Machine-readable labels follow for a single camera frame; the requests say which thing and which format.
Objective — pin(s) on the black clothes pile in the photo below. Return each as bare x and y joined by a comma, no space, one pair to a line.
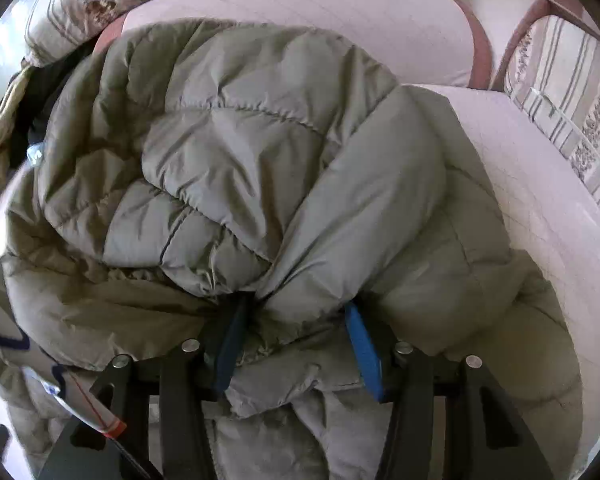
35,110

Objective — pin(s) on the pink bolster cushion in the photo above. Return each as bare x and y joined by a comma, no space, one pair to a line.
330,25

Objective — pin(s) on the blue plastic bag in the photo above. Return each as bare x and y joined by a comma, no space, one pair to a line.
35,154

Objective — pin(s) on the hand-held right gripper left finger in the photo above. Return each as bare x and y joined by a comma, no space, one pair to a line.
230,350

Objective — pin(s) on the striped floral side cushion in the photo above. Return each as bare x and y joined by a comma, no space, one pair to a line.
570,90

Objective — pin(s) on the pink quilted bed mattress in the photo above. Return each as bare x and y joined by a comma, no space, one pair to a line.
530,185

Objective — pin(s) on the olive quilted hooded jacket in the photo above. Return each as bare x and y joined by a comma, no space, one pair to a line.
260,170

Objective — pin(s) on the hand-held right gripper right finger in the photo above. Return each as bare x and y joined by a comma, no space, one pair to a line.
365,355

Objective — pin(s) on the striped floral pillow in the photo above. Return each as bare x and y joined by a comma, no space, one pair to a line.
80,0

